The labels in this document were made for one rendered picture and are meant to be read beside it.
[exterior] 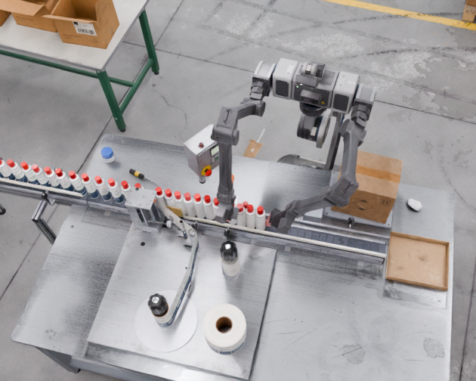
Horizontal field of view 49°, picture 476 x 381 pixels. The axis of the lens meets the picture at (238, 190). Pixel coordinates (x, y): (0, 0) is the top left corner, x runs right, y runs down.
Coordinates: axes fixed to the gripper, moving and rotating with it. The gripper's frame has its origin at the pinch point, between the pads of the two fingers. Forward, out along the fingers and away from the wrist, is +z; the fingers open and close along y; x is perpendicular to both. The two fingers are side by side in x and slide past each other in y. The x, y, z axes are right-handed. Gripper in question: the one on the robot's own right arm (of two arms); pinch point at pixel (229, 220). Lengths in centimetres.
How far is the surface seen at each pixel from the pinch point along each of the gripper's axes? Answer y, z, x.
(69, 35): -150, 18, 126
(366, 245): 71, 13, 8
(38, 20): -178, 17, 135
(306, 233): 39.5, 13.6, 8.1
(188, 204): -22.7, -1.3, 3.6
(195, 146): -15.6, -45.8, 10.4
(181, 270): -19.1, 13.4, -26.9
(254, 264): 16.6, 13.4, -15.3
